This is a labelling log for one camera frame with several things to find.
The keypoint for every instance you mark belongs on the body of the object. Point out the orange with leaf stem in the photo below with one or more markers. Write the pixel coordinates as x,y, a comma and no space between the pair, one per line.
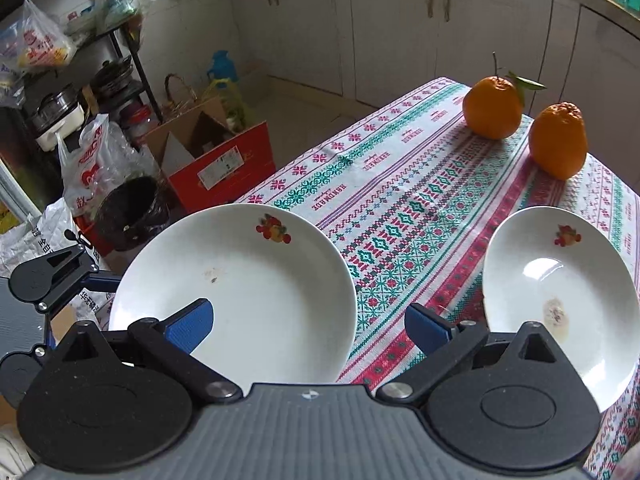
494,106

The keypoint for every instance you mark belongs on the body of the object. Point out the patterned red green tablecloth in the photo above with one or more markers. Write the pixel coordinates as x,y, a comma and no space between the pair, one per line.
410,198

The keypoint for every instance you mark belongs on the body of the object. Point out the white kitchen cabinets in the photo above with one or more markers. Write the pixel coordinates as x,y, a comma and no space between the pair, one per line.
372,51

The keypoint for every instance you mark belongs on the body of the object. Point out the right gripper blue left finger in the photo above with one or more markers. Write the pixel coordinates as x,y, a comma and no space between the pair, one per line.
168,344

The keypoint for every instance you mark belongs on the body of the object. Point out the red white plastic bag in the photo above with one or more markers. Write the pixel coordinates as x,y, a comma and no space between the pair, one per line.
104,160

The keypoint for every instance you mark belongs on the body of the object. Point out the open red cardboard box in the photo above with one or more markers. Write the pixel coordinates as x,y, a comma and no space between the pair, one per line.
204,162

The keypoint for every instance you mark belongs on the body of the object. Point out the bumpy orange without leaf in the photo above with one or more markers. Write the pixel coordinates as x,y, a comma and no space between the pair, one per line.
557,140

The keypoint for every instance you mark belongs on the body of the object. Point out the blue thermos jug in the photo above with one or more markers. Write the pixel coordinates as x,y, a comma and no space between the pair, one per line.
222,67

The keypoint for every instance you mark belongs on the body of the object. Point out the white stained floral plate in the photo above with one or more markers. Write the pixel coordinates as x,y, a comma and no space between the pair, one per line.
548,265

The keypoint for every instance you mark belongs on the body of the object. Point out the large white floral plate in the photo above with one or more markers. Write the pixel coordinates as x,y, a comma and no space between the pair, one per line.
284,306

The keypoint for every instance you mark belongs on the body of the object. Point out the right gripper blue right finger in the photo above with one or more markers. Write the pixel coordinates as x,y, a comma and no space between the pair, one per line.
448,349

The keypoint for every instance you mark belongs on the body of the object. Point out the black metal storage rack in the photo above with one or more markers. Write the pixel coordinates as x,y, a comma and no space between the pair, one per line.
105,89

